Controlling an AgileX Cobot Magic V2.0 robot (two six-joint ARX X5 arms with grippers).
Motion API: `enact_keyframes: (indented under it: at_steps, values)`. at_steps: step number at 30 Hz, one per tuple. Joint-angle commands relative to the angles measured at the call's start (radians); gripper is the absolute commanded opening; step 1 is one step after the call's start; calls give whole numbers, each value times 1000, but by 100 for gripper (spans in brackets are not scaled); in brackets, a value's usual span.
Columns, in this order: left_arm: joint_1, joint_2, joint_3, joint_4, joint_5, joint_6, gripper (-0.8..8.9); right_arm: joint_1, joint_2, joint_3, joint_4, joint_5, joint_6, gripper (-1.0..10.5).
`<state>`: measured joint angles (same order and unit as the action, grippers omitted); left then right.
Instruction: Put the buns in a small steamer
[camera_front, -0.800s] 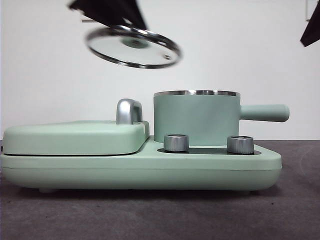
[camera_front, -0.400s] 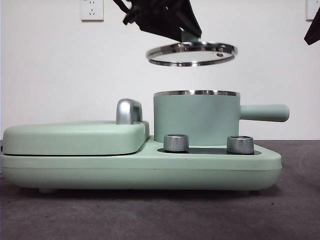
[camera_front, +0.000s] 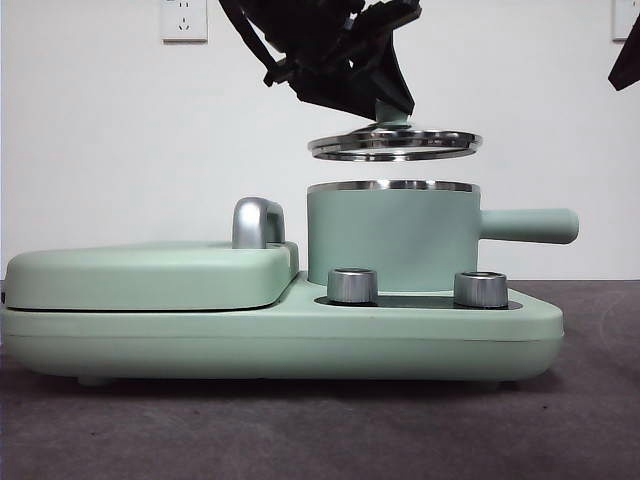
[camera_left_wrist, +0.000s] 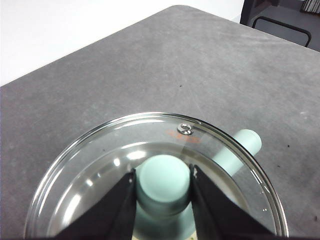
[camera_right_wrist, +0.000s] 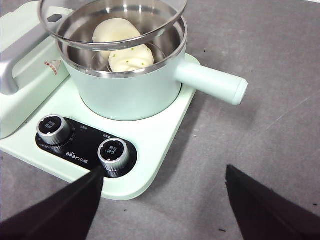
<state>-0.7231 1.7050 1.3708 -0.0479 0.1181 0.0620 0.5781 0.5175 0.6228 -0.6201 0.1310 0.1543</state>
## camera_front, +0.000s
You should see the glass pot lid green knob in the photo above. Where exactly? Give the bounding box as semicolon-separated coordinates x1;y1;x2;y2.
307;98;485;164

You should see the chrome control knob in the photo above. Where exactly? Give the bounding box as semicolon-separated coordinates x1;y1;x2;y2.
326;267;380;304
453;270;510;307

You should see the mint green breakfast machine base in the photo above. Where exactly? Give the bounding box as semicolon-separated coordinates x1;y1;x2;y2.
0;269;566;389

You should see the white wall socket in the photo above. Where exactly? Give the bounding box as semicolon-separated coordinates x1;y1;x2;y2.
160;0;209;44
612;0;640;42

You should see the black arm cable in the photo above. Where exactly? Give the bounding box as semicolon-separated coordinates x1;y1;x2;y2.
217;0;292;69

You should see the mint green pot with handle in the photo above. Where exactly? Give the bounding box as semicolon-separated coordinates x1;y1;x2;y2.
306;178;581;292

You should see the green griddle lid chrome handle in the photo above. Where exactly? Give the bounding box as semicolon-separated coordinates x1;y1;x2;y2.
3;197;301;311

